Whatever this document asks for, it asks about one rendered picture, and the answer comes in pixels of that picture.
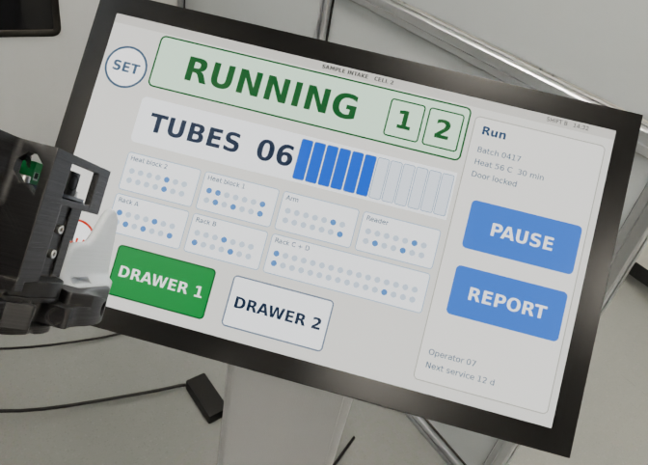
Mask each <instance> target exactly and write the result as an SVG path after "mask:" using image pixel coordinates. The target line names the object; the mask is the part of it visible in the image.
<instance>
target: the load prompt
mask: <svg viewBox="0 0 648 465"><path fill-rule="evenodd" d="M147 86H149V87H152V88H156V89H160V90H164V91H168V92H173V93H177V94H181V95H185V96H191V97H195V98H199V99H203V100H207V101H212V102H216V103H220V104H224V105H227V106H231V107H235V108H239V109H243V110H247V111H251V112H256V113H259V114H263V115H267V116H271V117H275V118H279V119H283V120H287V121H291V122H296V123H302V124H306V125H310V126H314V127H318V128H322V129H326V130H330V131H334V132H338V133H342V134H346V135H350V136H354V137H358V138H362V139H366V140H369V141H373V142H378V143H382V144H386V145H390V146H394V147H398V148H402V149H405V150H412V151H416V152H421V153H425V154H429V155H433V156H437V157H441V158H444V159H448V160H452V161H456V162H460V161H461V157H462V153H463V149H464V145H465V141H466V137H467V133H468V129H469V125H470V121H471V117H472V112H473V108H471V107H468V106H463V105H459V104H455V103H451V102H447V101H442V100H438V99H435V98H431V97H427V96H419V95H415V94H411V93H406V92H402V91H398V90H395V89H391V88H386V87H382V86H378V85H374V84H369V83H365V82H362V81H358V80H354V79H349V78H345V77H341V76H337V75H333V74H329V73H325V72H321V71H317V70H312V69H308V68H301V67H297V66H293V65H289V64H285V63H281V62H276V61H272V60H268V59H264V58H260V57H256V56H252V55H248V54H244V53H239V52H235V51H231V50H227V49H224V48H219V47H215V46H211V45H207V44H203V43H198V42H194V41H188V40H183V39H179V38H175V37H171V36H167V35H161V38H160V41H159V44H158V47H157V50H156V54H155V57H154V60H153V64H152V67H151V71H150V74H149V77H148V83H147Z"/></svg>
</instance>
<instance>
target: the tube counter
mask: <svg viewBox="0 0 648 465"><path fill-rule="evenodd" d="M249 171H253V172H256V173H260V174H264V175H267V176H271V177H275V178H282V179H286V180H290V181H294V182H298V183H302V184H305V185H309V186H313V187H317V188H321V189H325V190H329V191H333V192H337V193H340V194H344V195H348V196H352V197H356V198H360V199H364V200H368V201H372V202H375V203H379V204H383V205H390V206H394V207H397V208H401V209H405V210H409V211H413V212H416V213H420V214H424V215H428V216H432V217H436V218H440V219H444V220H446V217H447V214H448V209H449V205H450V201H451V197H452V193H453V189H454V185H455V181H456V177H457V173H454V172H451V171H447V170H443V169H439V168H435V167H430V166H426V165H422V164H418V163H415V162H411V161H407V160H403V159H399V158H395V157H391V156H387V155H384V154H380V153H375V152H371V151H367V150H360V149H356V148H352V147H348V146H344V145H341V144H337V143H333V142H329V141H325V140H320V139H316V138H312V137H309V136H305V135H301V134H297V133H293V132H289V131H285V130H281V129H277V128H274V127H269V126H265V125H260V129H259V132H258V135H257V138H256V145H255V148H254V152H253V155H252V159H251V163H250V166H249Z"/></svg>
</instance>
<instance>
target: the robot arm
mask: <svg viewBox="0 0 648 465"><path fill-rule="evenodd" d="M34 153H35V154H37V155H38V156H39V158H40V161H41V163H42V164H40V163H38V162H35V161H31V159H32V156H31V155H33V154H34ZM72 164H74V165H76V166H78V167H81V168H83V169H86V170H88V171H90V172H93V177H92V180H91V183H90V187H89V190H88V193H87V197H86V200H85V203H83V202H84V200H82V199H79V198H77V195H78V192H77V191H76V188H77V185H78V182H79V179H80V176H81V175H80V174H78V173H75V172H73V171H71V170H70V169H71V165H72ZM110 174H111V172H110V171H108V170H106V169H104V168H101V167H99V166H97V165H95V164H94V163H91V162H89V161H87V160H85V159H83V158H80V157H78V156H76V155H74V154H72V153H69V152H67V151H65V150H62V149H59V148H56V147H52V146H48V145H45V144H41V143H37V142H33V141H29V140H26V139H22V138H19V137H16V136H14V135H12V134H10V133H8V132H6V131H3V130H1V129H0V334H1V335H26V334H29V333H30V334H43V333H47V332H48V331H49V329H50V326H53V327H56V328H60V329H67V328H68V327H75V326H90V325H95V324H98V323H99V322H100V321H101V319H102V317H103V314H104V310H105V307H106V303H107V299H108V295H109V292H110V288H111V285H112V281H111V279H110V277H109V266H110V261H111V257H112V251H113V246H114V241H115V236H116V230H117V225H118V216H117V213H116V211H115V210H113V209H111V208H108V209H106V210H104V211H103V213H102V214H101V216H100V217H99V219H98V221H97V222H96V224H95V226H94V228H93V230H92V231H91V233H90V235H89V236H88V237H87V239H86V240H84V241H83V242H71V243H69V242H70V241H72V240H73V238H74V235H75V231H76V228H77V225H78V221H79V218H80V215H81V211H86V212H90V213H92V214H96V215H98V213H99V210H100V206H101V203H102V199H103V196H104V193H105V189H106V186H107V183H108V179H109V177H110Z"/></svg>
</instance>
